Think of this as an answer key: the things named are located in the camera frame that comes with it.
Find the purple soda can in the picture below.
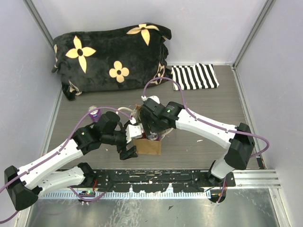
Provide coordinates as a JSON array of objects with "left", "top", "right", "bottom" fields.
[{"left": 147, "top": 133, "right": 161, "bottom": 141}]

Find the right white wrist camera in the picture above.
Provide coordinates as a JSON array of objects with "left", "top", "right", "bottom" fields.
[{"left": 141, "top": 96, "right": 160, "bottom": 104}]

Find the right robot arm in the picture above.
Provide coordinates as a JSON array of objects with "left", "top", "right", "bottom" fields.
[{"left": 139, "top": 97, "right": 255, "bottom": 186}]

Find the black white striped cloth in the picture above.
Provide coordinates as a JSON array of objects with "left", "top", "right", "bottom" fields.
[{"left": 171, "top": 63, "right": 219, "bottom": 90}]

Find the aluminium rail frame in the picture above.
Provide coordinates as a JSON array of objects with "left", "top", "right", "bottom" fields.
[{"left": 39, "top": 170, "right": 281, "bottom": 202}]

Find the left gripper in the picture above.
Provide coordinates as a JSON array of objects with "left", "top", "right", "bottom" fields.
[{"left": 102, "top": 120, "right": 138, "bottom": 159}]

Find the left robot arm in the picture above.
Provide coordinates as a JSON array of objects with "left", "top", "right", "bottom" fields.
[{"left": 4, "top": 111, "right": 142, "bottom": 211}]

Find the black floral plush blanket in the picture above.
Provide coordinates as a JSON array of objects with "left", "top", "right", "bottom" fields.
[{"left": 52, "top": 23, "right": 172, "bottom": 101}]

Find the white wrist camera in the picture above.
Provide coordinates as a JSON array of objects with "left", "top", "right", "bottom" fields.
[
  {"left": 125, "top": 118, "right": 144, "bottom": 143},
  {"left": 141, "top": 96, "right": 160, "bottom": 104}
]

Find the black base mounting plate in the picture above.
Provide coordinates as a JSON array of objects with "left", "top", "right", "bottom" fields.
[{"left": 67, "top": 168, "right": 236, "bottom": 193}]

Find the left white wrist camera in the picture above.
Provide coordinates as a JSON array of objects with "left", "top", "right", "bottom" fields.
[{"left": 125, "top": 118, "right": 144, "bottom": 143}]

